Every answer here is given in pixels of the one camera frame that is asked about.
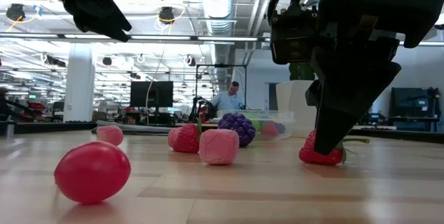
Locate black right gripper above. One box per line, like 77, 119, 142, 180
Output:
305, 0, 444, 156

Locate red toy strawberry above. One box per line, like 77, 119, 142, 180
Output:
171, 118, 203, 154
298, 129, 370, 167
260, 121, 280, 138

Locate red toy cherry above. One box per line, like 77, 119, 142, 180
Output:
53, 141, 133, 205

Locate clear plastic tupperware container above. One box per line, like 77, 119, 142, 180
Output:
216, 110, 296, 140

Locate white hexagonal plant pot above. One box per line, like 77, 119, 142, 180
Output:
275, 80, 318, 139

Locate green cactus plant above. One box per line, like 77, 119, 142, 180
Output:
289, 61, 316, 82

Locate black ceiling lamp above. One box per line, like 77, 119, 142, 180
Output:
6, 3, 26, 22
158, 6, 176, 24

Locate long ceiling light strip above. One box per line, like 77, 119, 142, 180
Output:
0, 32, 271, 44

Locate white pillar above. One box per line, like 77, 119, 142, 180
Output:
62, 42, 96, 123

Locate dark background screen cart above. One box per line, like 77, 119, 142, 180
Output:
390, 87, 442, 132

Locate black background monitor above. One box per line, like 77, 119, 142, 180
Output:
130, 80, 174, 109

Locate purple toy grapes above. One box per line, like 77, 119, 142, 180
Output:
217, 112, 257, 148

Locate person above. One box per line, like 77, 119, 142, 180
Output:
210, 80, 246, 111

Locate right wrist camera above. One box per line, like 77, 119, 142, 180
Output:
269, 7, 323, 66

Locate silver ventilation duct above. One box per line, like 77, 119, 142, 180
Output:
198, 0, 237, 83

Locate black background station frame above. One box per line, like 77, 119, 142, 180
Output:
194, 63, 248, 111

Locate black metal table frame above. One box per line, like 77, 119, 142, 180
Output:
0, 120, 444, 145

